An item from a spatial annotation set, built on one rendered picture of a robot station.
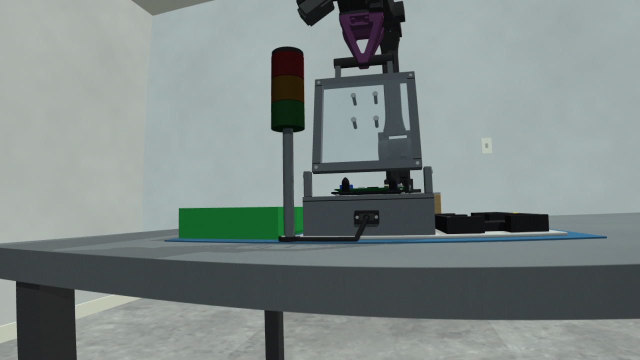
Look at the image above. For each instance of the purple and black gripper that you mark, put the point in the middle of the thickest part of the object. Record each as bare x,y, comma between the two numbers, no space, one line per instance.
361,20

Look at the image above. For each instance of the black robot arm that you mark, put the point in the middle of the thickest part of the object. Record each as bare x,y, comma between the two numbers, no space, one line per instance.
312,11

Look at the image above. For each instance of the green circuit board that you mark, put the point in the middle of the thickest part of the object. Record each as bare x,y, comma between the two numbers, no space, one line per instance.
363,189

